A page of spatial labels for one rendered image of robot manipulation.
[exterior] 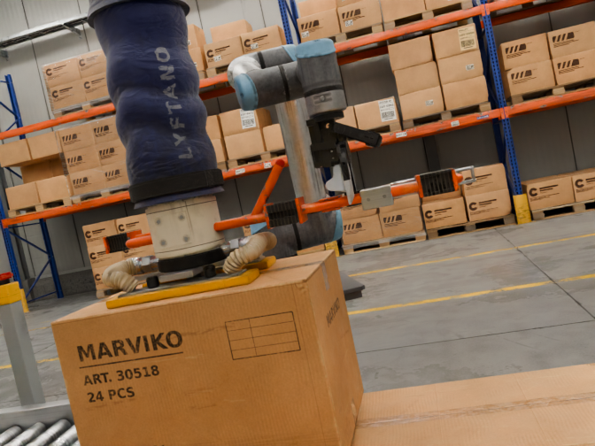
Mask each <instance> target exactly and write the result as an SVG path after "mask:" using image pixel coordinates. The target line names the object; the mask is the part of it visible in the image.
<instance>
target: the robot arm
mask: <svg viewBox="0 0 595 446"><path fill-rule="evenodd" d="M227 77H228V82H229V84H230V85H231V86H232V88H234V89H235V90H236V96H237V99H238V102H239V104H240V106H241V108H242V110H243V111H245V112H247V111H255V110H256V109H259V108H263V107H267V106H270V105H274V104H275V108H276V112H277V116H278V120H279V124H280V128H281V132H282V139H283V143H284V147H285V151H286V155H287V159H288V163H289V167H290V174H291V179H292V182H293V187H294V190H295V194H296V198H298V197H301V196H303V197H304V200H305V204H309V203H313V202H318V201H319V200H320V199H322V198H323V197H330V196H329V195H327V194H326V193H325V188H324V185H323V180H322V176H321V168H322V167H323V168H325V167H326V168H327V167H331V166H334V165H336V166H335V167H334V168H333V174H334V175H333V178H331V179H330V180H329V181H327V182H326V189H327V190H329V191H340V192H346V195H347V199H348V203H349V204H352V201H353V198H354V192H353V191H356V190H357V189H356V184H355V180H354V174H353V170H352V157H351V152H350V148H349V143H348V142H347V141H348V138H350V139H353V140H356V141H359V142H363V143H365V145H367V146H368V147H371V148H372V147H373V148H375V147H380V146H381V143H382V140H383V138H382V137H381V136H380V134H378V133H376V132H375V131H369V132H368V131H365V130H361V129H358V128H356V127H350V126H347V125H345V124H342V123H338V122H336V120H338V119H342V118H344V112H343V111H344V110H346V108H347V107H346V102H345V98H344V91H343V85H342V82H341V77H340V72H339V68H338V63H337V59H336V48H335V46H334V43H333V41H332V40H331V39H328V38H324V39H317V40H312V41H308V42H303V43H300V44H299V45H297V46H295V45H294V44H288V45H281V46H279V47H275V48H272V49H268V50H261V51H257V52H252V53H249V54H246V55H242V56H241V57H238V58H235V59H234V60H233V61H232V62H231V63H230V64H229V66H228V71H227ZM310 118H313V119H310ZM327 124H328V128H326V125H327ZM339 164H341V165H339ZM307 218H308V220H307V221H306V222H304V223H302V224H300V223H299V222H298V223H294V224H289V225H285V226H280V227H274V228H272V229H270V230H268V229H267V223H266V222H262V223H258V224H253V225H250V228H251V235H255V234H257V233H262V232H271V233H273V234H274V235H275V236H276V239H277V243H276V245H275V246H274V247H273V248H272V249H271V250H267V251H265V252H264V253H263V254H262V255H263V256H265V257H271V256H275V258H276V259H281V258H290V257H295V256H297V255H298V254H297V251H299V250H304V249H308V248H312V247H315V246H319V245H322V244H325V243H329V242H333V241H336V240H339V239H340V238H341V237H342V236H343V232H344V227H343V219H342V214H341V211H340V210H339V211H338V210H335V211H329V212H321V211H317V212H312V213H307Z"/></svg>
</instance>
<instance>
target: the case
mask: <svg viewBox="0 0 595 446"><path fill-rule="evenodd" d="M123 293H125V292H123V291H121V292H119V293H118V294H115V295H113V296H109V297H107V298H106V299H104V300H101V301H99V302H97V303H95V304H92V305H90V306H87V307H85V308H83V309H81V310H78V311H76V312H73V313H71V314H69V315H67V316H65V317H63V318H61V319H57V320H55V321H53V322H51V323H50V324H51V329H52V333H53V336H54V340H55V343H56V347H57V352H58V358H59V362H60V365H61V369H62V374H63V377H64V381H65V385H66V391H67V395H68V399H69V403H70V406H71V410H72V414H73V421H74V424H75V428H76V432H77V435H78V440H79V444H80V446H351V444H352V437H353V434H354V429H355V426H356V422H357V418H358V415H359V408H360V404H361V400H362V396H363V392H364V389H363V385H362V380H361V376H360V371H359V363H358V359H357V355H356V350H355V346H354V341H353V337H352V330H351V325H350V321H349V316H348V311H347V307H346V303H345V299H344V291H343V286H342V282H341V277H340V273H339V269H338V264H337V260H336V252H335V250H325V251H320V252H315V253H310V254H305V255H300V256H295V257H290V258H281V259H276V263H274V264H273V265H272V266H270V267H269V268H268V269H265V270H259V277H257V278H256V279H255V280H254V281H252V282H251V283H250V284H247V285H243V286H237V287H233V288H223V289H218V290H213V291H208V292H203V293H197V294H193V295H187V296H178V297H173V298H168V299H163V300H158V301H153V302H148V303H143V304H134V305H129V306H123V307H119V308H113V309H107V307H106V301H108V300H110V299H112V298H114V297H116V296H119V295H121V294H123Z"/></svg>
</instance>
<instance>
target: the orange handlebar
mask: <svg viewBox="0 0 595 446"><path fill-rule="evenodd" d="M456 176H457V182H458V183H461V182H462V181H463V176H462V174H460V173H456ZM390 188H391V194H392V196H401V195H405V194H410V193H414V192H419V190H418V185H417V182H416V181H415V182H411V183H407V184H402V185H397V186H393V187H390ZM360 203H361V197H360V194H359V193H358V194H354V198H353V201H352V204H360ZM352 204H349V203H348V199H347V196H342V195H334V196H331V197H323V198H322V199H320V200H319V201H318V202H313V203H309V204H303V205H301V212H302V214H307V213H312V212H317V211H321V212H329V211H335V210H338V211H339V210H341V209H343V208H344V207H345V206H347V205H352ZM262 222H266V217H265V213H264V212H262V213H260V214H255V215H248V216H243V217H239V218H234V219H226V220H222V221H220V222H215V223H214V225H213V228H214V230H215V231H217V232H218V231H222V230H227V229H231V228H236V227H244V226H249V225H253V224H258V223H262ZM151 244H153V243H152V239H151V233H146V234H141V235H136V236H135V238H134V239H130V240H127V241H126V246H127V247H128V248H130V249H133V248H137V247H142V246H146V245H151Z"/></svg>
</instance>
